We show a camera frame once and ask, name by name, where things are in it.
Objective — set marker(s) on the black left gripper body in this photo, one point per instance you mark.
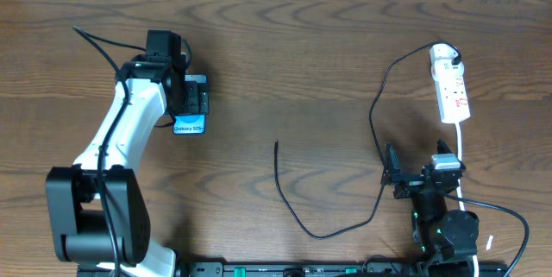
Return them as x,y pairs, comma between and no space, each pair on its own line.
200,97

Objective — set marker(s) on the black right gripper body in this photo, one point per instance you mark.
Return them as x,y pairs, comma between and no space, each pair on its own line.
414,184

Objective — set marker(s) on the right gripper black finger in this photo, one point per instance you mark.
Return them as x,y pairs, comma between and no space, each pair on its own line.
442,147
392,172

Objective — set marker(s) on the blue Galaxy smartphone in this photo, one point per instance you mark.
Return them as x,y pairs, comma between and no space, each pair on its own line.
193,120

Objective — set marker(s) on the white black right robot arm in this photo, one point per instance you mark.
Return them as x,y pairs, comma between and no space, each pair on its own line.
448,235

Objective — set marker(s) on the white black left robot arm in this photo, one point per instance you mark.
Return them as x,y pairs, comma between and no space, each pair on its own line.
98,215

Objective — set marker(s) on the white USB charger adapter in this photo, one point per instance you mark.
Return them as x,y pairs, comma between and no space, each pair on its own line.
445,62

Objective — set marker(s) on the white power strip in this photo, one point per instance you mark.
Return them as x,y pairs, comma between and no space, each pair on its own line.
452,100

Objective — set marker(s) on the small white paper scrap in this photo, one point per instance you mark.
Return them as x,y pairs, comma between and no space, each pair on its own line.
489,242

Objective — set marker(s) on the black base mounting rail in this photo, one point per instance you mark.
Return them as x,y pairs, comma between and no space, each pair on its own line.
377,267

